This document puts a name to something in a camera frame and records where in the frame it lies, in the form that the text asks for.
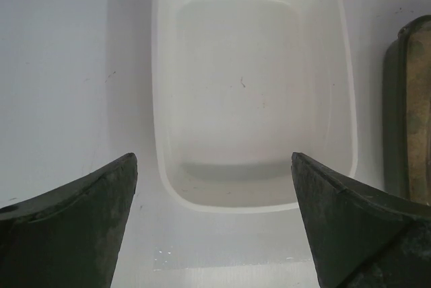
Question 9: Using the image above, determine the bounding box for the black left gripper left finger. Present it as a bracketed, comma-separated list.
[1, 153, 137, 287]

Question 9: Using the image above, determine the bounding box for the brown litter box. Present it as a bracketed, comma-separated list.
[382, 15, 430, 205]

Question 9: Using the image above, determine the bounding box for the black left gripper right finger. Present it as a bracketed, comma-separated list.
[291, 153, 430, 287]

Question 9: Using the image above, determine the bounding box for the white plastic tub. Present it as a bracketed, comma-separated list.
[152, 0, 358, 213]

